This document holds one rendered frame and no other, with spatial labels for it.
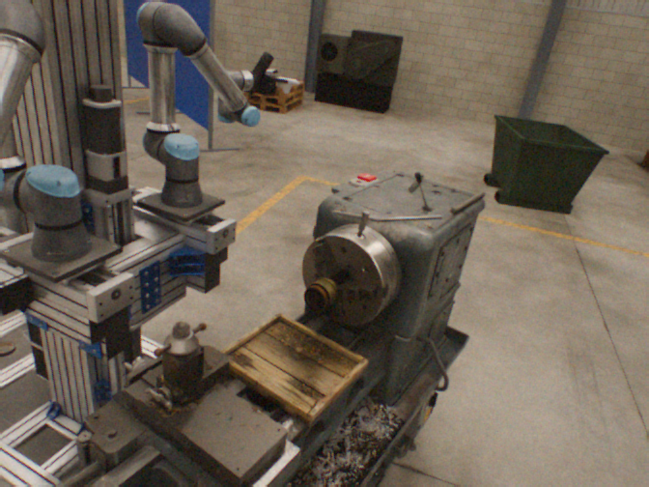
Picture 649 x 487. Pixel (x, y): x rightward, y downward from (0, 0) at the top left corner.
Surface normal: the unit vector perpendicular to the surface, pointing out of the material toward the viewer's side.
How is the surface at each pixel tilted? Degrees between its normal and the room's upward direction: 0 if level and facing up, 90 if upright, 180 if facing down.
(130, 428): 0
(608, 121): 90
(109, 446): 0
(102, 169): 90
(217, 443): 0
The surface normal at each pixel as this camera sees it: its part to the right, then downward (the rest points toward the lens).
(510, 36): -0.30, 0.40
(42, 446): 0.12, -0.89
